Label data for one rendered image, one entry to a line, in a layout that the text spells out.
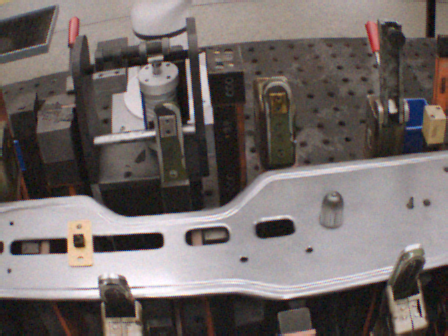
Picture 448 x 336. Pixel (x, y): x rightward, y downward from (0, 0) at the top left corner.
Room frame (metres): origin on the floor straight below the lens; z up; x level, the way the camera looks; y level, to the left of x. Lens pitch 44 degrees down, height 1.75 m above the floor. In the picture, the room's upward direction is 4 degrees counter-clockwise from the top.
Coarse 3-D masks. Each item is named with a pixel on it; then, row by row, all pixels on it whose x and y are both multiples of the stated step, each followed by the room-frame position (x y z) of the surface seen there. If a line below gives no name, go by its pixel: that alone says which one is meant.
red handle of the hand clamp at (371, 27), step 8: (368, 24) 0.92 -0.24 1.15; (376, 24) 0.92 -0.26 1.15; (368, 32) 0.91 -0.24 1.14; (376, 32) 0.91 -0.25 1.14; (376, 40) 0.89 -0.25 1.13; (376, 48) 0.88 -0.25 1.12; (376, 56) 0.88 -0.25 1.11; (376, 64) 0.87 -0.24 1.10; (392, 96) 0.82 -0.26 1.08; (392, 104) 0.81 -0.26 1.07; (392, 112) 0.80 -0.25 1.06
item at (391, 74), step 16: (384, 32) 0.82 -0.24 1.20; (400, 32) 0.80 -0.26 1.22; (384, 48) 0.81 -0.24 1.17; (400, 48) 0.81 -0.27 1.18; (384, 64) 0.81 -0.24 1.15; (400, 64) 0.81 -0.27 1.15; (384, 80) 0.80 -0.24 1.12; (400, 80) 0.81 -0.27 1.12; (384, 96) 0.80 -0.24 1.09; (400, 96) 0.80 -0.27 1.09; (384, 112) 0.80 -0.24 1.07; (400, 112) 0.80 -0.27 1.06
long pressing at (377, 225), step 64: (256, 192) 0.72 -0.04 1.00; (320, 192) 0.71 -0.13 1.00; (384, 192) 0.70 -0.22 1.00; (0, 256) 0.62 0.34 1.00; (64, 256) 0.62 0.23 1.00; (128, 256) 0.62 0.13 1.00; (192, 256) 0.62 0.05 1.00; (256, 256) 0.61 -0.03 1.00; (320, 256) 0.60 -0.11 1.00; (384, 256) 0.58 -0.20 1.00
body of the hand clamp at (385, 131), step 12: (372, 96) 0.85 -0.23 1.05; (372, 108) 0.82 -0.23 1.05; (372, 120) 0.82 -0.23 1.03; (396, 120) 0.81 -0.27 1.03; (372, 132) 0.81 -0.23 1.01; (384, 132) 0.80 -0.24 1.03; (396, 132) 0.80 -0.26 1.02; (372, 144) 0.81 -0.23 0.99; (384, 144) 0.80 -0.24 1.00; (396, 144) 0.80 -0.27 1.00; (372, 156) 0.80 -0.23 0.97; (384, 156) 0.80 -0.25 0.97
